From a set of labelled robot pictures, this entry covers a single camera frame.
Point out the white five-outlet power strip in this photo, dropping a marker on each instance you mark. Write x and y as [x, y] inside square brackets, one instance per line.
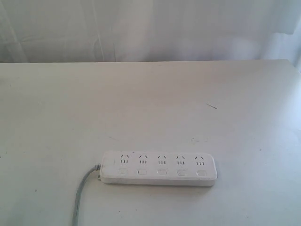
[158, 168]

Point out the white sheer curtain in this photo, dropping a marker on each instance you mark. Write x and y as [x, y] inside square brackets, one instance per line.
[149, 30]

